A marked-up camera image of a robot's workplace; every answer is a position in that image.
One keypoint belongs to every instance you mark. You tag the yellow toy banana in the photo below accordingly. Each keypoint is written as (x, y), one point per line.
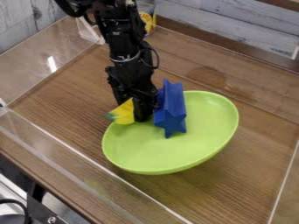
(123, 114)

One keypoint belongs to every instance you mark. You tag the green round plate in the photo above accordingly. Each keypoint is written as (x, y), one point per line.
(139, 149)

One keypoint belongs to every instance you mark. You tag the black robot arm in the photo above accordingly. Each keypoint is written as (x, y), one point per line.
(123, 30)

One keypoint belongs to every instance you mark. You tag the clear acrylic corner bracket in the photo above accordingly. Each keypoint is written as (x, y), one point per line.
(88, 33)

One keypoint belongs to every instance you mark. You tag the clear acrylic front wall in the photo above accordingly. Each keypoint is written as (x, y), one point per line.
(103, 198)

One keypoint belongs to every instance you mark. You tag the yellow labelled tin can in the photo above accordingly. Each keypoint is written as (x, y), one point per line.
(145, 7)

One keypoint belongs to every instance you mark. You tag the black metal table bracket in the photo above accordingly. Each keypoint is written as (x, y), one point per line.
(41, 215)

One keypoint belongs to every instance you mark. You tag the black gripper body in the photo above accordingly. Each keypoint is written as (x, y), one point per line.
(132, 73)

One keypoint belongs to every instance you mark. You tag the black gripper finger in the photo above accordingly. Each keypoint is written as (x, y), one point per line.
(144, 108)
(121, 94)

